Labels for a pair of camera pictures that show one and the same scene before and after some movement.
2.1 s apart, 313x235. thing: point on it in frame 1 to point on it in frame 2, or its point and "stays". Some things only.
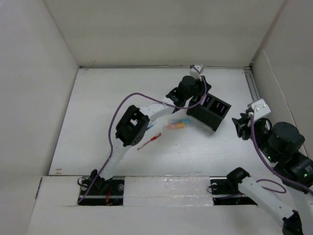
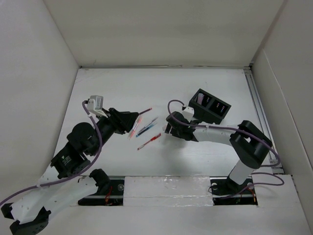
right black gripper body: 261,130 to 174,131
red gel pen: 152,139 stays
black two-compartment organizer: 211,112 stays
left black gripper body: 197,89 to 108,126
